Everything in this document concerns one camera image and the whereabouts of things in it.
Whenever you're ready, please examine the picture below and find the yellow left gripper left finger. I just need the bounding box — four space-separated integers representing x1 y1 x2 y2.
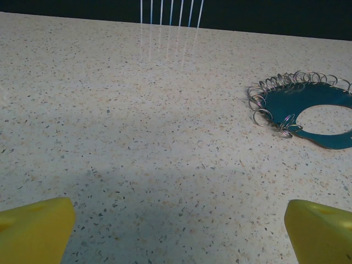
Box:
0 197 76 264

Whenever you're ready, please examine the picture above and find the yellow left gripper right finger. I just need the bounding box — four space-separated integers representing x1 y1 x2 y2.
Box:
283 199 352 264

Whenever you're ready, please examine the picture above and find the metal ring plate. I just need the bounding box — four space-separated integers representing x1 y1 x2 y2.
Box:
255 81 352 151

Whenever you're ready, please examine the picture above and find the small silver key ring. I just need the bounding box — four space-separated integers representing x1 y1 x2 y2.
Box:
252 108 274 128

